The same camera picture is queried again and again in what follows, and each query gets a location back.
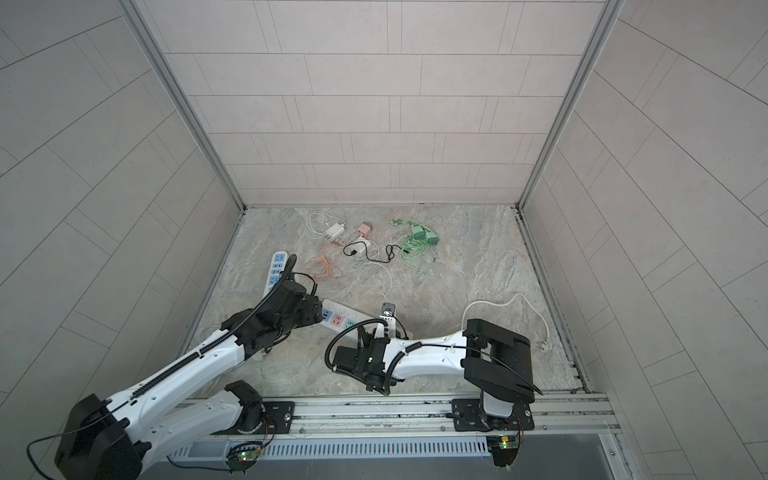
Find white multicolour socket power strip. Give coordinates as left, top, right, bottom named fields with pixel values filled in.
left=320, top=299, right=386, bottom=337

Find green charger adapter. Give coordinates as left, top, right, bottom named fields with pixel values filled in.
left=410, top=221, right=439, bottom=245

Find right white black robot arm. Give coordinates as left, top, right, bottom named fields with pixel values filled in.
left=324, top=316, right=542, bottom=436

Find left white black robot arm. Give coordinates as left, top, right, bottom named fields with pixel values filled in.
left=54, top=254, right=322, bottom=479

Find white blue socket power strip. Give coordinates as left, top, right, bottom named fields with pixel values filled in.
left=264, top=251, right=288, bottom=295

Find white charger adapter far left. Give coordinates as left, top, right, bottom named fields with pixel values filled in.
left=325, top=222, right=345, bottom=241

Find left green circuit board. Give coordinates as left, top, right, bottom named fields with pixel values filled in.
left=225, top=441, right=263, bottom=474

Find green circuit board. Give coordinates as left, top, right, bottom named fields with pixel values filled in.
left=486, top=436, right=520, bottom=468
left=225, top=441, right=263, bottom=474

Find right green circuit board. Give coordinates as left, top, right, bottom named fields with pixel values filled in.
left=486, top=436, right=520, bottom=468

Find pink charging cable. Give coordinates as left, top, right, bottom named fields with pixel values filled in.
left=299, top=241, right=347, bottom=283

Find white charger with black cable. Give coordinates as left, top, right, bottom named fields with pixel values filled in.
left=342, top=237, right=400, bottom=264

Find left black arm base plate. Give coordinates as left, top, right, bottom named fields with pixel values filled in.
left=215, top=401, right=295, bottom=436

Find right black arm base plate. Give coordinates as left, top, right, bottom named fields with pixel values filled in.
left=447, top=394, right=535, bottom=432

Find green charging cable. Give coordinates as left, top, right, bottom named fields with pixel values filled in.
left=391, top=218, right=440, bottom=274

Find aluminium mounting rail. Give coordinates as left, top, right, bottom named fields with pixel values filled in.
left=139, top=392, right=620, bottom=446

